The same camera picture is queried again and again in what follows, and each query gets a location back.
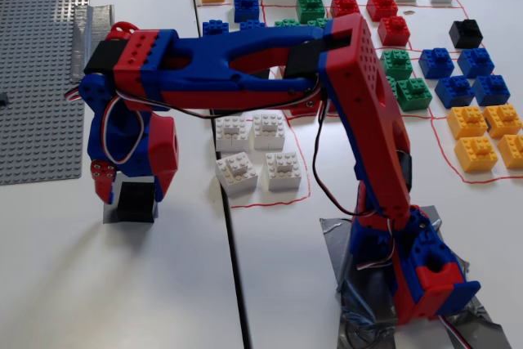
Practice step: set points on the blue and red gripper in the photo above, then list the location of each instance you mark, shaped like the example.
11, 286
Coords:
163, 152

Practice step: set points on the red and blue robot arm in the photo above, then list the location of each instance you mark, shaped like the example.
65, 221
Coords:
359, 79

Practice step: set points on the grey tape square marker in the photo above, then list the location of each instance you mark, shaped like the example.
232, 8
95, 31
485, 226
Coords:
109, 215

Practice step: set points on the blue Lego block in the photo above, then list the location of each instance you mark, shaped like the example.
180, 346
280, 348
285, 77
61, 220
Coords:
491, 90
251, 24
476, 63
215, 27
246, 7
436, 63
454, 92

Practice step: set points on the green Lego block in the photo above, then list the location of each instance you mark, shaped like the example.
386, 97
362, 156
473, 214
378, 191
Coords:
414, 95
316, 22
286, 23
397, 65
310, 7
391, 85

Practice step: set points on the red Lego block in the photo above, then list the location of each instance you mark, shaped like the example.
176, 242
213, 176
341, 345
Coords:
394, 31
382, 6
345, 6

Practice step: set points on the grey Lego baseplate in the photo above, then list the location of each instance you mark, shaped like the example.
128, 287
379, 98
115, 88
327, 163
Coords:
41, 59

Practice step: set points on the grey duct tape strip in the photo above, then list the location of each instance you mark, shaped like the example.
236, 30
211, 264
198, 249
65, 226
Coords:
92, 18

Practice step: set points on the crumpled grey duct tape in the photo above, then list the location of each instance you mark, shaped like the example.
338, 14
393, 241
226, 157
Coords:
359, 292

